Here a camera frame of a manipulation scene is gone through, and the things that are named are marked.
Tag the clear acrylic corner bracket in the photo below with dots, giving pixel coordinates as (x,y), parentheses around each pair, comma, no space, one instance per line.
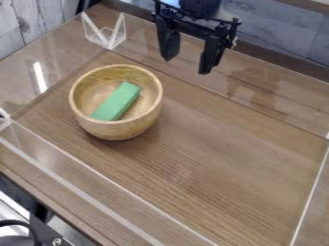
(109,38)

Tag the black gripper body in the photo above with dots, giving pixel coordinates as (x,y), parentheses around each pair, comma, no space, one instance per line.
(199,17)

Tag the black metal frame bracket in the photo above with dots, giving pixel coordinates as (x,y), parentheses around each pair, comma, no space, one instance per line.
(20,206)

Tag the green rectangular block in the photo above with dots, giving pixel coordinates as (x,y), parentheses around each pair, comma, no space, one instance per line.
(118,103)

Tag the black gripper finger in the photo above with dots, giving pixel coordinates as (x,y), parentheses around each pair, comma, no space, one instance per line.
(169,37)
(212,54)

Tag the wooden bowl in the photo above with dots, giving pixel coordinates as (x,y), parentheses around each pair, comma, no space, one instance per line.
(91,89)

